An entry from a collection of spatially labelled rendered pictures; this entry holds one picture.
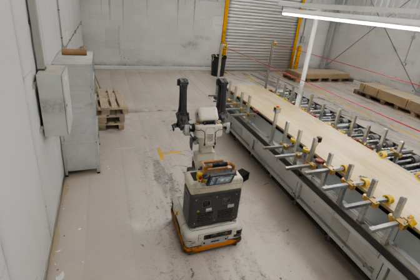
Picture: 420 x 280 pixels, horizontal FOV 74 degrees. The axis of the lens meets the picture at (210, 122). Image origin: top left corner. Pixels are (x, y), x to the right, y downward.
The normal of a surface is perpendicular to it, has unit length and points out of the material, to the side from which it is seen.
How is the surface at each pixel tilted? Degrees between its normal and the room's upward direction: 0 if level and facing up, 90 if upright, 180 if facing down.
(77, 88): 90
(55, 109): 90
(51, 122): 90
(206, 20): 90
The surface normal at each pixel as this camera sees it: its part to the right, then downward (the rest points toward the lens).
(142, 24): 0.33, 0.40
